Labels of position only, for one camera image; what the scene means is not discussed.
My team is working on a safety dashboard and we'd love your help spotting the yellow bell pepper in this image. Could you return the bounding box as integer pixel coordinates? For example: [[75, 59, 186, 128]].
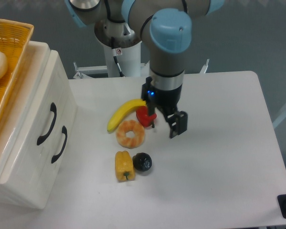
[[115, 151, 135, 182]]

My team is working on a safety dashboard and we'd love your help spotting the white drawer cabinet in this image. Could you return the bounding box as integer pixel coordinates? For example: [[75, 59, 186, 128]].
[[0, 40, 78, 210]]

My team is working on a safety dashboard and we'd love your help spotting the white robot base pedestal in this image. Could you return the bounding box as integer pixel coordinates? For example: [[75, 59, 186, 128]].
[[72, 19, 151, 79]]

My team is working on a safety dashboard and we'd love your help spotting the white drawer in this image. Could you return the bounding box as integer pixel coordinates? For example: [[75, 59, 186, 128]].
[[0, 50, 77, 209], [38, 103, 77, 208]]

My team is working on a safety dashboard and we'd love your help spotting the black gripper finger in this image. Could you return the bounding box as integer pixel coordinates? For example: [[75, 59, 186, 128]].
[[146, 102, 155, 128], [167, 111, 188, 138]]

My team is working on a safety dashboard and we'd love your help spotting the yellow banana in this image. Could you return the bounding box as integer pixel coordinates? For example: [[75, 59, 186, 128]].
[[107, 99, 146, 133]]

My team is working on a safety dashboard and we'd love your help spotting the black round fruit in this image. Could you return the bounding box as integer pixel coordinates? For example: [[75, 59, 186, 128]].
[[133, 152, 153, 172]]

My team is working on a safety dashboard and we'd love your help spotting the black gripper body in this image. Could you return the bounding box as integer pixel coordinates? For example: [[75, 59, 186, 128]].
[[141, 76, 182, 121]]

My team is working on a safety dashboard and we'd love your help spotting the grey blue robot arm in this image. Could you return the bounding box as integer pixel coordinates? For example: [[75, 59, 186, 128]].
[[66, 0, 224, 137]]

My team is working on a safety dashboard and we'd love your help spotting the red bell pepper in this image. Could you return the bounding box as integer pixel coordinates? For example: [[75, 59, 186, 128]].
[[136, 106, 157, 127]]

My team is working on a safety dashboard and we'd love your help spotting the orange shrimp ring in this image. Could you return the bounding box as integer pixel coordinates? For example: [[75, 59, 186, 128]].
[[116, 120, 145, 149]]

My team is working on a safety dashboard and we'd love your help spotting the orange wicker basket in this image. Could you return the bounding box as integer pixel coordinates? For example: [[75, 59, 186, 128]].
[[0, 19, 34, 119]]

